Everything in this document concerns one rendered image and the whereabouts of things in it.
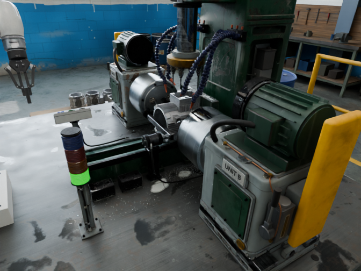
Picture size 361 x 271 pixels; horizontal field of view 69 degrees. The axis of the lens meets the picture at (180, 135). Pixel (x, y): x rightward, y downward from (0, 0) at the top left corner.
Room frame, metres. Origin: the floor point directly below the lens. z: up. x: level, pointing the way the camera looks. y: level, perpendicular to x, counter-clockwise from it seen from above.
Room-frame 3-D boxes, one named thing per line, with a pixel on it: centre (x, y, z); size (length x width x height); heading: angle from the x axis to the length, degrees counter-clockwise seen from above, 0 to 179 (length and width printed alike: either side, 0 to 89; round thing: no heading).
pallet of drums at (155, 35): (6.45, 0.47, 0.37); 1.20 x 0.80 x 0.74; 117
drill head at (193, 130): (0.95, -0.15, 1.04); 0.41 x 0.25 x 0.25; 30
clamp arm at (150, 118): (1.15, 0.10, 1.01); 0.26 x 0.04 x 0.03; 30
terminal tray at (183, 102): (1.25, -0.02, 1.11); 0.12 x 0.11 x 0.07; 120
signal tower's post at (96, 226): (0.70, 0.33, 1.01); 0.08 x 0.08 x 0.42; 30
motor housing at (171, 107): (1.23, 0.02, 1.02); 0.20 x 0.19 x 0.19; 120
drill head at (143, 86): (1.54, 0.19, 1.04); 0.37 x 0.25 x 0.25; 30
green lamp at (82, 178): (0.70, 0.33, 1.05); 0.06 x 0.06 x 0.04
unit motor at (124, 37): (1.77, 0.36, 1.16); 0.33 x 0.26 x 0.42; 30
